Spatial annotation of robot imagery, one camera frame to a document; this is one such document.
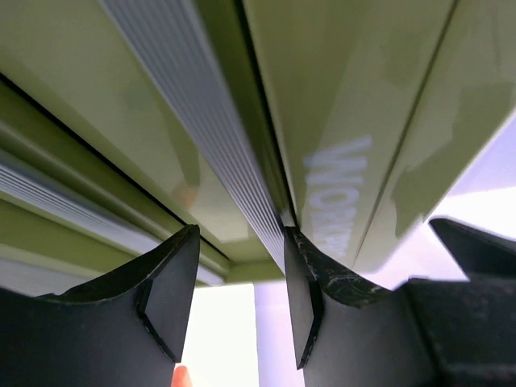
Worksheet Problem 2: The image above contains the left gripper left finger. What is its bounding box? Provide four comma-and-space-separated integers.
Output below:
1, 225, 200, 386

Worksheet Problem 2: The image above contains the drawer of chest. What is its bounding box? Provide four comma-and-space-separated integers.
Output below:
1, 1, 279, 281

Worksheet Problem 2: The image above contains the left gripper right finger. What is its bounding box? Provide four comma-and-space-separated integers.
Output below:
284, 227, 438, 386

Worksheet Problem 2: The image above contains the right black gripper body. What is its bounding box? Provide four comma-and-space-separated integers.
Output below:
405, 218, 515, 386

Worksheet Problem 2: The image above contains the green metal drawer chest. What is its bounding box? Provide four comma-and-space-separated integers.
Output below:
1, 1, 515, 294

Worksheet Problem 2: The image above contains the orange capped highlighter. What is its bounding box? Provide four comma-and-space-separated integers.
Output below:
170, 364, 193, 387

